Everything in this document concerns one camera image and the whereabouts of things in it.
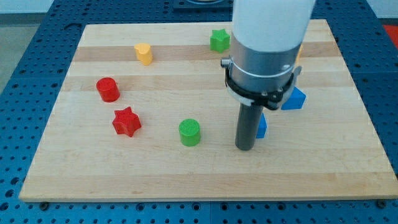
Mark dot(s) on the yellow block behind arm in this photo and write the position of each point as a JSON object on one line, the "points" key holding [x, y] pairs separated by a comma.
{"points": [[299, 54]]}

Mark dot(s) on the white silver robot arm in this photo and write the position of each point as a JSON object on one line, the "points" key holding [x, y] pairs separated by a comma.
{"points": [[265, 41]]}

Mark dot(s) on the red star block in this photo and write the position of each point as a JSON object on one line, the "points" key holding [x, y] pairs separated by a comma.
{"points": [[126, 122]]}

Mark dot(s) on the green star block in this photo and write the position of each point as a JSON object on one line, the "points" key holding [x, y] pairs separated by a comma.
{"points": [[219, 40]]}

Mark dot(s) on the green cylinder block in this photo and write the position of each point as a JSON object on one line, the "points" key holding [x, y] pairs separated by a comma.
{"points": [[189, 131]]}

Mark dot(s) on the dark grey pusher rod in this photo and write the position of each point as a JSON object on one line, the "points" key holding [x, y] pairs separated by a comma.
{"points": [[247, 126]]}

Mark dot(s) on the wooden board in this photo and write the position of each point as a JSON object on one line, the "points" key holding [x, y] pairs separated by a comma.
{"points": [[328, 150]]}

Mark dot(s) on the blue block behind rod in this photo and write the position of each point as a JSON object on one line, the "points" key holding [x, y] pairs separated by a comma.
{"points": [[262, 128]]}

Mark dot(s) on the yellow heart block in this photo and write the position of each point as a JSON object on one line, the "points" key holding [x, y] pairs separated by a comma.
{"points": [[144, 53]]}

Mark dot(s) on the red cylinder block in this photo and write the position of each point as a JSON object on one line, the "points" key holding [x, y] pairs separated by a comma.
{"points": [[108, 89]]}

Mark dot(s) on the blue cube block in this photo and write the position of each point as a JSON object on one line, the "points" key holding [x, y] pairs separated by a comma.
{"points": [[296, 100]]}

